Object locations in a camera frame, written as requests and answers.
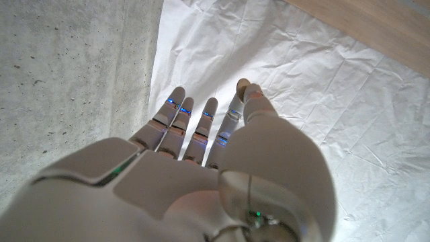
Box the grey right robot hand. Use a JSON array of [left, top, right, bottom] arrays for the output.
[[0, 83, 337, 242]]

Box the white wrinkled backdrop sheet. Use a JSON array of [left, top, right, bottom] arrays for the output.
[[147, 0, 430, 242]]

